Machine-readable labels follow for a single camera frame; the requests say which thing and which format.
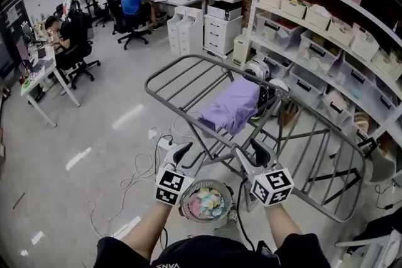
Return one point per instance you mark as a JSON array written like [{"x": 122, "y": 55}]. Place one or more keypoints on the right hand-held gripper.
[{"x": 271, "y": 186}]

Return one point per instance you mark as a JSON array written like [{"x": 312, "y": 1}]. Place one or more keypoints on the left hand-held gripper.
[{"x": 171, "y": 186}]

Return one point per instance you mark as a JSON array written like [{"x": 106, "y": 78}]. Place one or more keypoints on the pink clothes garment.
[{"x": 195, "y": 207}]

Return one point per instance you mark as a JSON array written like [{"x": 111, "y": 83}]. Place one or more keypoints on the rainbow striped shirt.
[{"x": 210, "y": 202}]

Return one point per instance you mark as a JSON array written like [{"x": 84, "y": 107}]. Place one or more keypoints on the grey metal drying rack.
[{"x": 176, "y": 107}]

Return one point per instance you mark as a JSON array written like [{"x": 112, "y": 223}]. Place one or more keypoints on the purple t-shirt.
[{"x": 232, "y": 103}]

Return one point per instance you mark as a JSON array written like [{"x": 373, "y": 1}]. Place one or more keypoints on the person's right forearm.
[{"x": 282, "y": 226}]

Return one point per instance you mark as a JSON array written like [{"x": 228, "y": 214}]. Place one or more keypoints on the person's left forearm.
[{"x": 147, "y": 229}]

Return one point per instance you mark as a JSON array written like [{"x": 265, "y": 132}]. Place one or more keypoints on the white power strip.
[{"x": 165, "y": 143}]

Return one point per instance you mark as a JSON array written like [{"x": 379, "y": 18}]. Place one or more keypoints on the grey slatted laundry basket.
[{"x": 207, "y": 182}]

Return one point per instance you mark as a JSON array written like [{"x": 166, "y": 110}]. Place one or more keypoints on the white plug adapter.
[{"x": 152, "y": 134}]

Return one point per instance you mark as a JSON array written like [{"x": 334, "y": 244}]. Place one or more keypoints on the brown bag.
[{"x": 289, "y": 114}]

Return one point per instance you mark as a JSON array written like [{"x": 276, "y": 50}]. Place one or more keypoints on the person's right shoe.
[{"x": 232, "y": 216}]

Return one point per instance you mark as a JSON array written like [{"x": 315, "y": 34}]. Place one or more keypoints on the black visor helmet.
[{"x": 262, "y": 97}]

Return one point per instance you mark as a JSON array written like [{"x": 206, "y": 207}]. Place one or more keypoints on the small black screen device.
[{"x": 263, "y": 248}]

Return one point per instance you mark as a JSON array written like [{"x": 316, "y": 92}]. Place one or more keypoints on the person's black shirt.
[{"x": 213, "y": 251}]

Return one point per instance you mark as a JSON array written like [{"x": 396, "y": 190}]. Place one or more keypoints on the cream waste bin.
[{"x": 240, "y": 50}]

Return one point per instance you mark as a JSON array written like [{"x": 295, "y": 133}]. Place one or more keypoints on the woven straw basket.
[{"x": 361, "y": 120}]

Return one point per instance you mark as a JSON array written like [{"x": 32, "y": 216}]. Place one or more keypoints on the grey chair with black legs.
[{"x": 380, "y": 163}]

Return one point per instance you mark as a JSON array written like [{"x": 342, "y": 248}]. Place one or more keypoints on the narrow white drawer tower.
[
  {"x": 174, "y": 34},
  {"x": 191, "y": 31}
]

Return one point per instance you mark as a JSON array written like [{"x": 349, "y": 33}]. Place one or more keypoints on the white three-drawer cabinet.
[{"x": 220, "y": 37}]

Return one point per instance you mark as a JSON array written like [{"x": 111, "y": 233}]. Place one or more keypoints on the white chair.
[{"x": 367, "y": 244}]

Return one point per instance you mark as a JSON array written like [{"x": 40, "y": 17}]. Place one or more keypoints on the black jacket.
[{"x": 380, "y": 233}]

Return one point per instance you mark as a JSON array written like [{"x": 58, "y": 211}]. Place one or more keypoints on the black office chair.
[
  {"x": 78, "y": 53},
  {"x": 122, "y": 19},
  {"x": 100, "y": 9}
]

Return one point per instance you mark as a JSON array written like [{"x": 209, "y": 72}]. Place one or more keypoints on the white printer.
[{"x": 224, "y": 11}]

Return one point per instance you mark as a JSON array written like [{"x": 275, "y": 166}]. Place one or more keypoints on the white desk with metal legs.
[{"x": 33, "y": 86}]

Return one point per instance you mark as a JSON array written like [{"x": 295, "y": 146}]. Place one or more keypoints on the patterned white helmet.
[{"x": 70, "y": 4}]

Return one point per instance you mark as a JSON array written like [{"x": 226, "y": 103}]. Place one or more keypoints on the computer monitor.
[{"x": 22, "y": 51}]

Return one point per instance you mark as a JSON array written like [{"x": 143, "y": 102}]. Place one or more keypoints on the black framed glass door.
[{"x": 11, "y": 12}]

